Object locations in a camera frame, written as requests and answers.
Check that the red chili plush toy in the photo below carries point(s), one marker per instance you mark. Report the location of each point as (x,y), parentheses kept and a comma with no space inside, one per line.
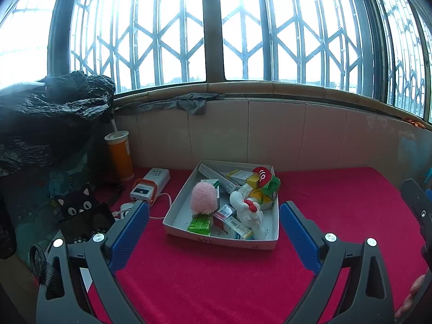
(263,175)

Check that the white and yellow box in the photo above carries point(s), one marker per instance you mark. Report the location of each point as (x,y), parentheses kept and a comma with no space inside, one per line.
(239,175)

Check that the red and white box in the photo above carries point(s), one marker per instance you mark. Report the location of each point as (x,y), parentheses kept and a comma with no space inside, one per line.
(225,211)

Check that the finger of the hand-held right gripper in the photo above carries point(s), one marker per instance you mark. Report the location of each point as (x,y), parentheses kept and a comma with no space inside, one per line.
(420,206)

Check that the window with metal grille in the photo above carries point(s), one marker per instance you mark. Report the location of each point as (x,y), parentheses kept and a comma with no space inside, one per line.
(236,23)

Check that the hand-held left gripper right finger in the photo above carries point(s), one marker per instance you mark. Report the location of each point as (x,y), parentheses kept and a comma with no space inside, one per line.
(297,236)

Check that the person's right hand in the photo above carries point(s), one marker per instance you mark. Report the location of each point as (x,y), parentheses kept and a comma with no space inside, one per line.
(413,293)

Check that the orange cup with straw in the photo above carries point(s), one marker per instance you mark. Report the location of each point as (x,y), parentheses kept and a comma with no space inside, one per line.
(119,158)

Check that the black cat face box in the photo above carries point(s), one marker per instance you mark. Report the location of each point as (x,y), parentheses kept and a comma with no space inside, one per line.
(77,209)

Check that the teal cartoon printed box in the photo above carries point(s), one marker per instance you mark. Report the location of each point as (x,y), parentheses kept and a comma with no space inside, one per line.
(40,182)

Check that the white cardboard tray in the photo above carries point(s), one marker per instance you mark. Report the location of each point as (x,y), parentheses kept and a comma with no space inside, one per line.
(179,216)

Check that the blue and white box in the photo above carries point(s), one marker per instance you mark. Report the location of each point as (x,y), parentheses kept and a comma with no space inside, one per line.
(236,226)

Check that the white charger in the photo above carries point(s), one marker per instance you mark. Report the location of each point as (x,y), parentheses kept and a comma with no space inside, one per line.
(125,207)

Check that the pink plush toy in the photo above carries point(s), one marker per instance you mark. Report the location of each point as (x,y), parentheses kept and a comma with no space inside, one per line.
(204,197)

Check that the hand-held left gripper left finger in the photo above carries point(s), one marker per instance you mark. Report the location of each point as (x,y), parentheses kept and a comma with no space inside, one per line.
(130,233)

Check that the grey cloth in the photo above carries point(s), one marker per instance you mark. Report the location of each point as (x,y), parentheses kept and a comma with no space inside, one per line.
(194,103)

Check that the white plush figure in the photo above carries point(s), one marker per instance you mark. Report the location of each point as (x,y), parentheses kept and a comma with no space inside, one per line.
(248,216)

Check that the long white box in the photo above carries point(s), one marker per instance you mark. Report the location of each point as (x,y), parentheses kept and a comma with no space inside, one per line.
(216,175)

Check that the white orange power bank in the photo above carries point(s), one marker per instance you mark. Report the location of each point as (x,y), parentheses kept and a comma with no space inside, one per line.
(148,185)

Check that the black plastic bag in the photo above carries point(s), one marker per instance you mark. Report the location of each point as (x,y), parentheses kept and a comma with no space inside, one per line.
(50,114)

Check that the green snack packet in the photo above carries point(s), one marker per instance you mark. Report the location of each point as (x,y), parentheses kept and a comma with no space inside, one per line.
(199,225)

